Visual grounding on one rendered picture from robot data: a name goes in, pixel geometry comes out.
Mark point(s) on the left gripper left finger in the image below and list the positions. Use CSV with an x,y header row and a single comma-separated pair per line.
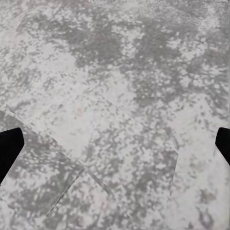
x,y
11,143

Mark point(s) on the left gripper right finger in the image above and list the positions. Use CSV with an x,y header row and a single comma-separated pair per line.
x,y
223,142

